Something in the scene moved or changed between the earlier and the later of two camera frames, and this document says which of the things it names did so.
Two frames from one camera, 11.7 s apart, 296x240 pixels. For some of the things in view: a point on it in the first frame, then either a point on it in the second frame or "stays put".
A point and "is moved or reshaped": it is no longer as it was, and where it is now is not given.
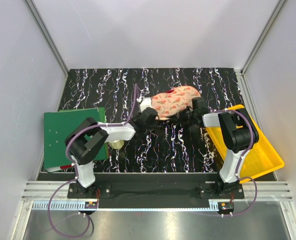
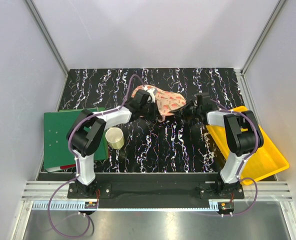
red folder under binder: x=71 y=165 stays put
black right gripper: x=185 y=122 -> x=188 y=105
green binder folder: x=57 y=124 stays put
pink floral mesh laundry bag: x=166 y=104 is moved or reshaped
